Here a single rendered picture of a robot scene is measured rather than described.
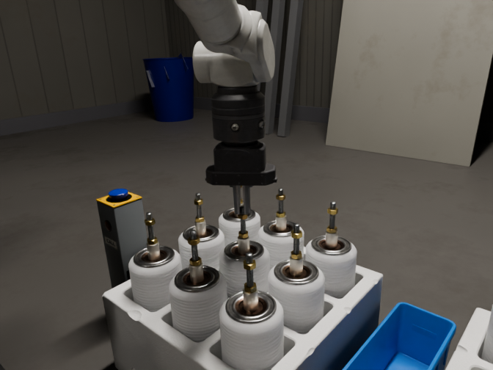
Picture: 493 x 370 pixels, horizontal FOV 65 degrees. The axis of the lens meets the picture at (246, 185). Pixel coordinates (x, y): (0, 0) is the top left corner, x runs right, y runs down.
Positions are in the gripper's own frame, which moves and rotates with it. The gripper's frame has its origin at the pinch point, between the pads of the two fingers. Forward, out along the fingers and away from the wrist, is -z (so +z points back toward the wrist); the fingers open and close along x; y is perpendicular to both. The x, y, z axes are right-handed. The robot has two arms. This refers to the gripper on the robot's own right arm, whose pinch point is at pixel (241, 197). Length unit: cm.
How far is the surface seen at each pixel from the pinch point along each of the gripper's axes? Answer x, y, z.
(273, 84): 6, -219, -1
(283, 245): -7.2, -5.2, -12.3
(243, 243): -0.2, 0.9, -8.8
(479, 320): -39.4, 7.6, -18.1
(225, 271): 3.0, 3.6, -13.1
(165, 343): 11.0, 16.0, -19.1
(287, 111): -4, -208, -18
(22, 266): 73, -31, -36
